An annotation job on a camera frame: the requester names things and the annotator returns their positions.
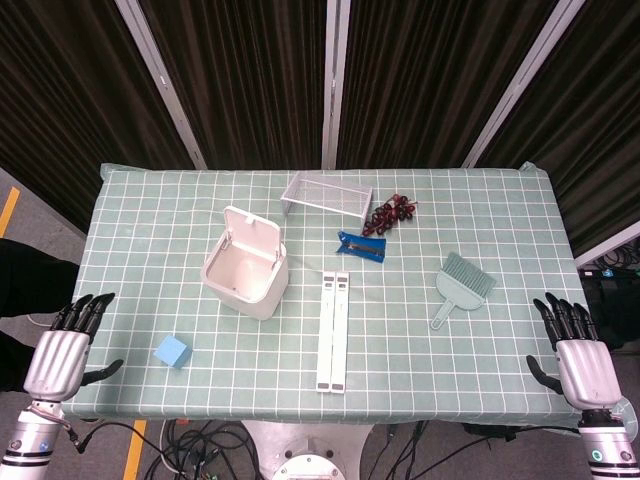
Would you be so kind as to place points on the dark pleated curtain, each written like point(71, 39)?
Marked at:
point(250, 75)

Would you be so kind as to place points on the white folding stand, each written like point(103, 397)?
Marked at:
point(333, 331)

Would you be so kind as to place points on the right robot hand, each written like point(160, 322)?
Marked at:
point(585, 360)

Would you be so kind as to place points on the white frame post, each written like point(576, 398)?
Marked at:
point(161, 82)
point(334, 80)
point(520, 82)

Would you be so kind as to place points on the teal hand brush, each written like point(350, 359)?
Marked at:
point(459, 292)

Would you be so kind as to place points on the dark red grape bunch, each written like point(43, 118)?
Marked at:
point(389, 215)

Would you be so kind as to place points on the blue foam cube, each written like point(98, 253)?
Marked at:
point(173, 351)

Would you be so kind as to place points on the green checked tablecloth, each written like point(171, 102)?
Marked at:
point(450, 360)

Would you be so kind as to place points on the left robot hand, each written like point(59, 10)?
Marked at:
point(57, 355)

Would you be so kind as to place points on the black cloth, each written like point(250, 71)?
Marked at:
point(30, 285)

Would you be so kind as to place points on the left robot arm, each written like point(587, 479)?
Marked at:
point(27, 442)

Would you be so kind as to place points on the white open-lid trash bin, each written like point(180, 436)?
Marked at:
point(246, 262)

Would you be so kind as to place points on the robot base column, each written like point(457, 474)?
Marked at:
point(305, 452)

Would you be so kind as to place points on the blue snack packet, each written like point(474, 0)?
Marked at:
point(361, 246)

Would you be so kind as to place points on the yellow floor tape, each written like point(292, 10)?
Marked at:
point(134, 450)
point(9, 210)

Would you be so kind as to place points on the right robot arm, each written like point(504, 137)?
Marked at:
point(606, 445)

